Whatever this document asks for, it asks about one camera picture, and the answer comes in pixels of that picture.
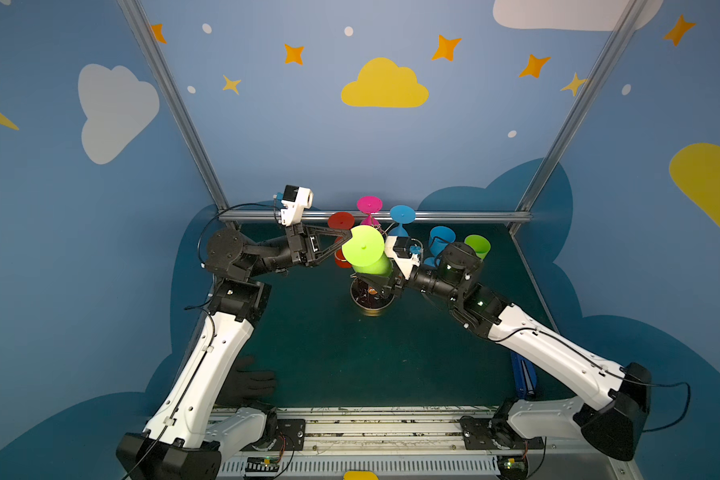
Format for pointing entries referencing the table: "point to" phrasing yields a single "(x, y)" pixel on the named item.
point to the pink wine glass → (370, 205)
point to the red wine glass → (345, 221)
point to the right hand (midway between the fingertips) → (369, 254)
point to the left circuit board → (262, 464)
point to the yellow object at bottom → (360, 475)
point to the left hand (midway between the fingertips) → (348, 235)
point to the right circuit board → (512, 467)
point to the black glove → (244, 387)
